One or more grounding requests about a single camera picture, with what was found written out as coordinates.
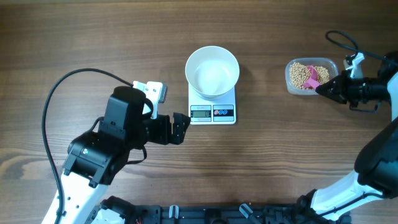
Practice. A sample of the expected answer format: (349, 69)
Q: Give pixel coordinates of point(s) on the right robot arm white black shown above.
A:
(374, 176)

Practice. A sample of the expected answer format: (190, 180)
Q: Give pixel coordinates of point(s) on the pink plastic measuring scoop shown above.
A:
(312, 81)

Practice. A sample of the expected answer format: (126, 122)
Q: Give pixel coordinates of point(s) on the soybeans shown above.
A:
(299, 73)

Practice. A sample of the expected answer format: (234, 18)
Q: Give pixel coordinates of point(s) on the white digital kitchen scale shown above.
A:
(215, 111)

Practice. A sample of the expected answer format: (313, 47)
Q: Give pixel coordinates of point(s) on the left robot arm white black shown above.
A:
(94, 158)

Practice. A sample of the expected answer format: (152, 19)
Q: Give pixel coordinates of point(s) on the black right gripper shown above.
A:
(338, 92)

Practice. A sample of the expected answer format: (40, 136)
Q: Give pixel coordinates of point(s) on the white bowl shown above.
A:
(212, 71)

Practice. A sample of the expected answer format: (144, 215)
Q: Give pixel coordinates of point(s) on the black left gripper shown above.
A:
(165, 137)

